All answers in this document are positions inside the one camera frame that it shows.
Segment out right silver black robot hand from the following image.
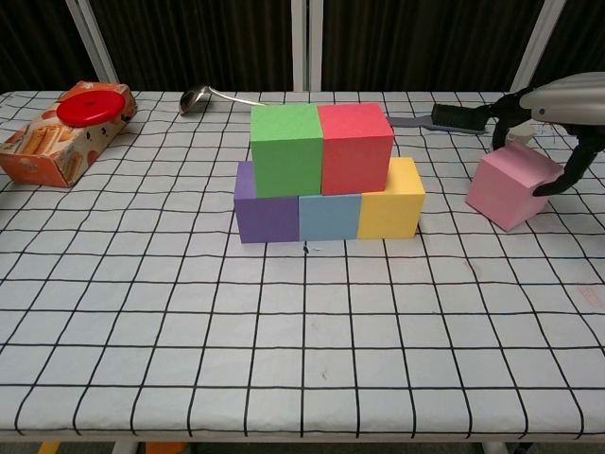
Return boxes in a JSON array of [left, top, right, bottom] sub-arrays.
[[476, 70, 605, 198]]

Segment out pink foam cube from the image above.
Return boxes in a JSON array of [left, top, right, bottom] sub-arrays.
[[464, 142, 566, 234]]

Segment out yellow foam cube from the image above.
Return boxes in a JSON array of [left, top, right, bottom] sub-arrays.
[[357, 157, 426, 240]]

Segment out red foam cube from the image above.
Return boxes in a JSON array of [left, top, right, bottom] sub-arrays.
[[318, 102, 395, 196]]

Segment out light blue foam cube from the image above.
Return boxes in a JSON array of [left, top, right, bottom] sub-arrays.
[[298, 192, 363, 241]]

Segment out green foam cube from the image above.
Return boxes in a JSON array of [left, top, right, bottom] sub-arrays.
[[250, 104, 325, 199]]

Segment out purple foam cube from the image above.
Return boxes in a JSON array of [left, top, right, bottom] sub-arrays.
[[233, 160, 302, 244]]

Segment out small white jar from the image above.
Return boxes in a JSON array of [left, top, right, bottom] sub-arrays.
[[504, 121, 535, 147]]

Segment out dark pleated curtain panel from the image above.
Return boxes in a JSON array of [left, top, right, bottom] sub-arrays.
[[527, 0, 605, 92], [320, 0, 541, 92], [88, 0, 294, 92], [0, 0, 101, 94]]

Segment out grey brush black bristles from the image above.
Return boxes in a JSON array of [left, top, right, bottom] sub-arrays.
[[388, 103, 493, 136]]

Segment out white black grid tablecloth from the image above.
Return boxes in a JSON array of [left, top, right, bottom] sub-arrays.
[[0, 89, 605, 437]]

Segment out red round plastic lid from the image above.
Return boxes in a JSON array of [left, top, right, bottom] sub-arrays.
[[56, 90, 128, 128]]

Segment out orange snack box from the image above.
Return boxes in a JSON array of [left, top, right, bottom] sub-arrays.
[[0, 80, 139, 189]]

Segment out white slanted frame post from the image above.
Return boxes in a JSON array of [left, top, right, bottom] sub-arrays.
[[64, 0, 120, 89], [510, 0, 566, 92]]

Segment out steel ladle black handle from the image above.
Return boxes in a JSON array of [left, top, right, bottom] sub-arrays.
[[179, 83, 268, 116]]

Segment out white table frame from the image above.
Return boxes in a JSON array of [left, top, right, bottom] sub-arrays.
[[112, 440, 533, 454]]

